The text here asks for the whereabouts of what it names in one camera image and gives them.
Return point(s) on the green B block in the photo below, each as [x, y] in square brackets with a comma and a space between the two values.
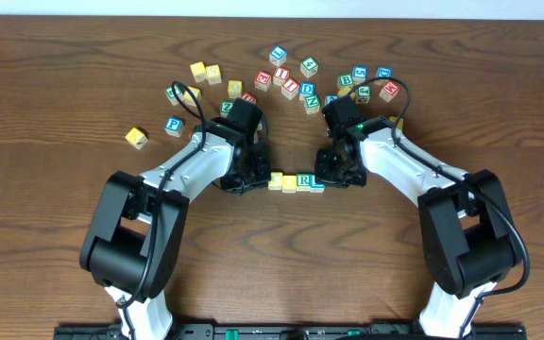
[345, 81]

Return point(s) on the yellow O block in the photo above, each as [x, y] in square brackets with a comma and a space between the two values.
[289, 183]

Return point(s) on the yellow Q block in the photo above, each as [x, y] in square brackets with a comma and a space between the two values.
[235, 88]

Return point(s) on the green N block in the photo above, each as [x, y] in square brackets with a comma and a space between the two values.
[312, 104]

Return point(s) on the blue D block centre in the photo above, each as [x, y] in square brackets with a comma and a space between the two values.
[306, 89]

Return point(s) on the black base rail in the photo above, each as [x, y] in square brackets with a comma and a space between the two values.
[210, 332]

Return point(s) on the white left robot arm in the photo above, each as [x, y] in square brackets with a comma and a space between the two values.
[132, 245]

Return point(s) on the green Z block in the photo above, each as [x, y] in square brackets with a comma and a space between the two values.
[225, 108]

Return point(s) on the blue d block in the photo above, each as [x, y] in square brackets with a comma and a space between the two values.
[306, 89]
[383, 74]

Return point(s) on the blue P block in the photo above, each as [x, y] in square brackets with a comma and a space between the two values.
[174, 126]

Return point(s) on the green R block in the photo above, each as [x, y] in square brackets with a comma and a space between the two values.
[303, 182]

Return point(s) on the green J block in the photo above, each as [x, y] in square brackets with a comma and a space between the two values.
[363, 94]

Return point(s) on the yellow block beside green L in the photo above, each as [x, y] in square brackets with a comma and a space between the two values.
[192, 96]

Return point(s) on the red E block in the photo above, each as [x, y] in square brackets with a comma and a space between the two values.
[263, 81]

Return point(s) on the yellow S block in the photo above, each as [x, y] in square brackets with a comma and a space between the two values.
[213, 73]

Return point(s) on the yellow C block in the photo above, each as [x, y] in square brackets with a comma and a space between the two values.
[275, 182]

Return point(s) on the blue L block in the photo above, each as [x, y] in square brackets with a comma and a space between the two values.
[278, 56]

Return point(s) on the blue 5 block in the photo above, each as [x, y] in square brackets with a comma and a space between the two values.
[359, 74]

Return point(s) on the yellow G block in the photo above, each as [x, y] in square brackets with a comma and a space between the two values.
[346, 91]

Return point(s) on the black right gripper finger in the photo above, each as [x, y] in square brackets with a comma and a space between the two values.
[326, 167]
[353, 174]

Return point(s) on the blue 1 block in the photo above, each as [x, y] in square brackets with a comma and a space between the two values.
[315, 186]

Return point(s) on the red M block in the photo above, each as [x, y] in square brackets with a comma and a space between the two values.
[389, 91]

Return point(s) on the red i block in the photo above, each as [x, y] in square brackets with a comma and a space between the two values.
[290, 88]
[280, 75]

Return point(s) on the yellow K block far left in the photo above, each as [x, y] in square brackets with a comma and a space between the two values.
[137, 138]

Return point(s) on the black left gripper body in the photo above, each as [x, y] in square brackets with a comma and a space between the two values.
[251, 176]

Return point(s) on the yellow K block right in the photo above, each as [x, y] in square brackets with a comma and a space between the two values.
[398, 123]

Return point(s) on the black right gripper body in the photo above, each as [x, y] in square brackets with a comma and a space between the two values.
[336, 172]

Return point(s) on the green 4 block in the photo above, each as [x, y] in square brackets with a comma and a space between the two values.
[309, 67]

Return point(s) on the red U block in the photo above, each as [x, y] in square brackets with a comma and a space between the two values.
[249, 97]

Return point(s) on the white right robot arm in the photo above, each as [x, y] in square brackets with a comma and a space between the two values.
[469, 239]

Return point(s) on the red I block lower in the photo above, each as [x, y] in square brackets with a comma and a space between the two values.
[290, 88]

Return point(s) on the yellow k block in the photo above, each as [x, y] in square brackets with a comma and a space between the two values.
[398, 123]
[137, 138]

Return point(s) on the red I block upper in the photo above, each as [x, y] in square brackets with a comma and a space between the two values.
[280, 75]

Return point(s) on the blue D block right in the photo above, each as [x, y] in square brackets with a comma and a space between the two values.
[383, 74]

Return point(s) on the yellow block upper left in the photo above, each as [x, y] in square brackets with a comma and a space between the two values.
[199, 71]

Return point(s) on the blue 2 block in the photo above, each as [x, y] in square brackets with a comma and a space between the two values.
[329, 98]

